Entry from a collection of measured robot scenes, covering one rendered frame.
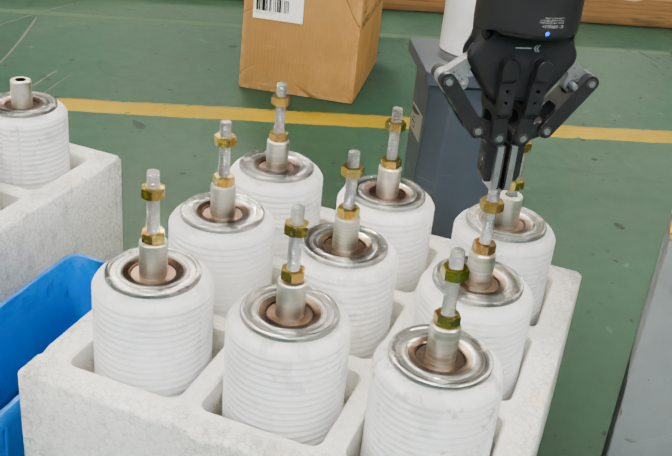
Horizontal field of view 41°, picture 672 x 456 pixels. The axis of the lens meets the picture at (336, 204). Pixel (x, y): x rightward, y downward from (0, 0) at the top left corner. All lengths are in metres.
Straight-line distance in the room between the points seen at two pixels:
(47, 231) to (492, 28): 0.56
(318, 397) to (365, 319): 0.11
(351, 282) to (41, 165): 0.43
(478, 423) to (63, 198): 0.56
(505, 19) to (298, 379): 0.29
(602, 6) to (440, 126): 1.63
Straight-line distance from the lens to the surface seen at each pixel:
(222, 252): 0.79
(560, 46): 0.69
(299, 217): 0.65
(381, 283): 0.77
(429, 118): 1.15
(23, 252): 1.00
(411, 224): 0.86
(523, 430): 0.73
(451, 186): 1.17
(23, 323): 0.99
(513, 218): 0.85
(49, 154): 1.05
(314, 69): 1.83
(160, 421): 0.70
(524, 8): 0.64
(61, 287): 1.02
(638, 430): 0.87
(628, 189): 1.65
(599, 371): 1.15
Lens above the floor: 0.63
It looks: 27 degrees down
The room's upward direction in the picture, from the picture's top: 6 degrees clockwise
